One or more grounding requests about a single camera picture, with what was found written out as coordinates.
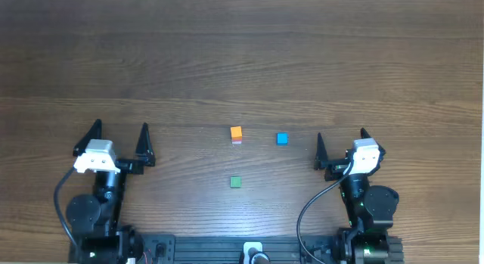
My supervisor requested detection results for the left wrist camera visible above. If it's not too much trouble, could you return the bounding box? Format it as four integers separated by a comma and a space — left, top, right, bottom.
73, 138, 122, 175

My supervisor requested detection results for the mounting rail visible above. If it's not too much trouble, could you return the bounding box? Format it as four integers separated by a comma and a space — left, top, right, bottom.
70, 233, 405, 264

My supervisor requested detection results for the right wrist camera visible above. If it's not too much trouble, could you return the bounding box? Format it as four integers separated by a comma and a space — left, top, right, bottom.
352, 138, 381, 176

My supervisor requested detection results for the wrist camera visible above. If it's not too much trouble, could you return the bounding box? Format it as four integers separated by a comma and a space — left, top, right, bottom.
73, 138, 122, 175
352, 138, 381, 176

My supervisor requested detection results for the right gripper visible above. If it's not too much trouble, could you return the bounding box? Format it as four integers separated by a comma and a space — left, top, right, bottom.
314, 127, 387, 182

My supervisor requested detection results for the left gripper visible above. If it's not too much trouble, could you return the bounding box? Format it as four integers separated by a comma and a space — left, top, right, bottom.
72, 118, 157, 176

